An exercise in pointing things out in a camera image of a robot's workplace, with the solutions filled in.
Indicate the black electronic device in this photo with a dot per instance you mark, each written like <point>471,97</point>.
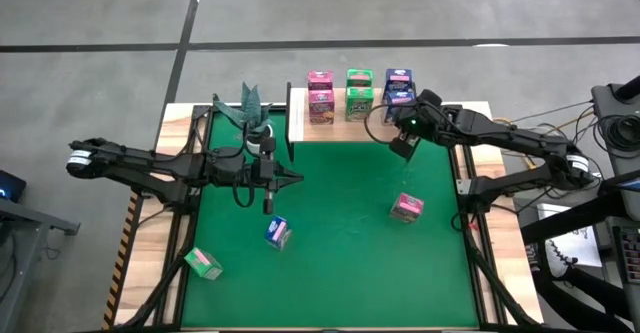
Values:
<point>10,185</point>

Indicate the grey metal stand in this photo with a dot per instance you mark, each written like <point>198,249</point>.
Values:
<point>607,98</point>

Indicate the grey metal desk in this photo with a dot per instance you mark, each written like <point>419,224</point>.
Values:
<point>20,218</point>

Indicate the black flat bar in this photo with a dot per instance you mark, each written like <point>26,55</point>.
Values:
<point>575,215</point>

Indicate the Frosted Flakes cereal box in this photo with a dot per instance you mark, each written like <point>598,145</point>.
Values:
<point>277,232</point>
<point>398,78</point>
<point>394,104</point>

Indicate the green table mat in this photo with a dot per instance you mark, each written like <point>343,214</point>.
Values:
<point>325,283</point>

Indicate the green plant white pot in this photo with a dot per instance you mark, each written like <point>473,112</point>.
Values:
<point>250,108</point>

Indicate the Raisin Bran cereal box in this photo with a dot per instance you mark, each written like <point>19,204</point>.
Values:
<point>407,207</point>
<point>320,79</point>
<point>321,108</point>

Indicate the Apple Jacks cereal box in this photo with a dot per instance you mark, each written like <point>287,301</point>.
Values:
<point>360,77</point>
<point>359,105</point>
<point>202,262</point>

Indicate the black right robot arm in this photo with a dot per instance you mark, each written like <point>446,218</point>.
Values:
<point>505,135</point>

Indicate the white paper sheet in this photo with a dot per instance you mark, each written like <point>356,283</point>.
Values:
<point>575,233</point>

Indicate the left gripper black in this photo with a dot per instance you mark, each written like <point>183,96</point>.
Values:
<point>268,173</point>

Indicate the black keyboard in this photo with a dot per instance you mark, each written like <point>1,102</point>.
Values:
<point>629,255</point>

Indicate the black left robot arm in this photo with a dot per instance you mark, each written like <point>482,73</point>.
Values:
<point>140,165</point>

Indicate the yellow black hazard tape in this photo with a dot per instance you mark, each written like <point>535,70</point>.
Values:
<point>120,268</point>

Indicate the person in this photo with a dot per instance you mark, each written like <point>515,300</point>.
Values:
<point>600,293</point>

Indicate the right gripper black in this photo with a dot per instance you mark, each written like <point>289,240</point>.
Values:
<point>430,123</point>

